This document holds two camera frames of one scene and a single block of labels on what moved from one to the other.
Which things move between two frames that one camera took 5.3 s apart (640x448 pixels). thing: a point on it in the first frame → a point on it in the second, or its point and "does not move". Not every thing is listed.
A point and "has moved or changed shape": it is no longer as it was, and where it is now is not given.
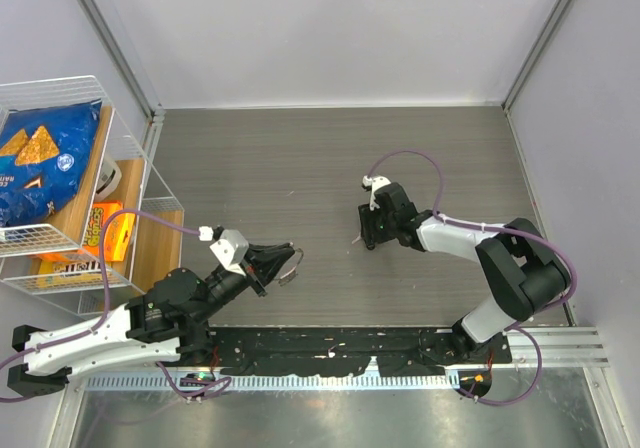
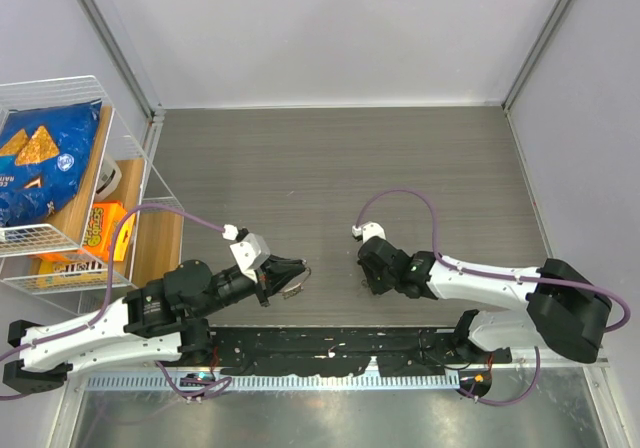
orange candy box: x=117 y=235 does not move
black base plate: x=254 y=351 does not move
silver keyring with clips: x=293 y=272 has moved or changed shape
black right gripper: x=368 y=232 → x=376 y=287
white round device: x=109 y=179 does not move
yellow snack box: x=56 y=274 does not move
